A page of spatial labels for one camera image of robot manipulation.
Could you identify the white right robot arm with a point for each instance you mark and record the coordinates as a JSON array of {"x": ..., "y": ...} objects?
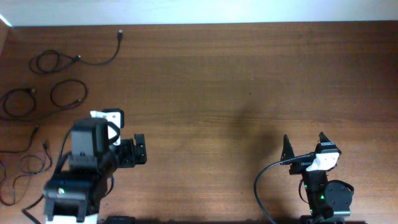
[{"x": 328, "y": 200}]

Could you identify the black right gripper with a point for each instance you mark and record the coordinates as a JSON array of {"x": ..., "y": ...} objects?
[{"x": 302, "y": 167}]

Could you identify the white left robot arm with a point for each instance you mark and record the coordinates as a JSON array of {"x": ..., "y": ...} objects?
[{"x": 84, "y": 176}]

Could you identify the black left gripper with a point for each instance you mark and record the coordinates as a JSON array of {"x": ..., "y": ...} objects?
[{"x": 138, "y": 149}]

